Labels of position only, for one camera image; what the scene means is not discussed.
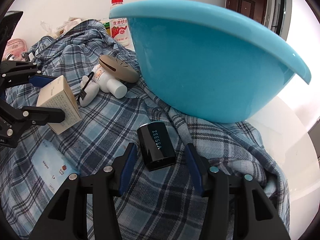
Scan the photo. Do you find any blue plastic basin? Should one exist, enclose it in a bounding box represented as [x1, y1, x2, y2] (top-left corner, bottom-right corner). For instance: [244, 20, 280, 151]
[110, 0, 311, 123]

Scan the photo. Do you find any tan perforated soap case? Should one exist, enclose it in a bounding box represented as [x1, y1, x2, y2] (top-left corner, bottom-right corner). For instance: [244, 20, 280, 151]
[99, 55, 139, 83]

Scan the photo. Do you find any blue plaid shirt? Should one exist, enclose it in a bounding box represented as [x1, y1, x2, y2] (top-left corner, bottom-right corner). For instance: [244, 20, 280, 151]
[1, 20, 290, 239]

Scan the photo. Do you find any pink pouch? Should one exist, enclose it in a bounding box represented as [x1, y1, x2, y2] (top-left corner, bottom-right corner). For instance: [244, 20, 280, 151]
[2, 38, 27, 61]

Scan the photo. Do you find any brown wooden door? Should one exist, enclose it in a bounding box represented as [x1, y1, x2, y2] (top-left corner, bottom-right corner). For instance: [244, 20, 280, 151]
[226, 0, 267, 25]

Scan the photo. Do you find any light blue tissue packet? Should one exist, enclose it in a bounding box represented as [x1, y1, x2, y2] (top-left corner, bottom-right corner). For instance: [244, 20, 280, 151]
[31, 139, 79, 194]

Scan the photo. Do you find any strawberry milk bottle red cap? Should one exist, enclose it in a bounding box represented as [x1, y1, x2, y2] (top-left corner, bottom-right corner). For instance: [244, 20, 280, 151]
[108, 0, 134, 48]

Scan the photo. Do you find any black ZEESEA box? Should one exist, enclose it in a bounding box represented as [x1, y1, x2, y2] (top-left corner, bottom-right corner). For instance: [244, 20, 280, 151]
[137, 121, 177, 171]

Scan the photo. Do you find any white lotion bottle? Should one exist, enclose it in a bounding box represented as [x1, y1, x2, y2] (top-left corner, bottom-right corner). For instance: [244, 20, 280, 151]
[92, 64, 127, 99]

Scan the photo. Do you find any white plush keychain toy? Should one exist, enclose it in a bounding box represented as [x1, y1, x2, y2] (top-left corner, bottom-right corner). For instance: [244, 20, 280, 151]
[77, 72, 100, 107]

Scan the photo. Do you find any beige cardboard box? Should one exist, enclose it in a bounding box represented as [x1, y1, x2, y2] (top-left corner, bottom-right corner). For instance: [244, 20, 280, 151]
[36, 75, 81, 135]

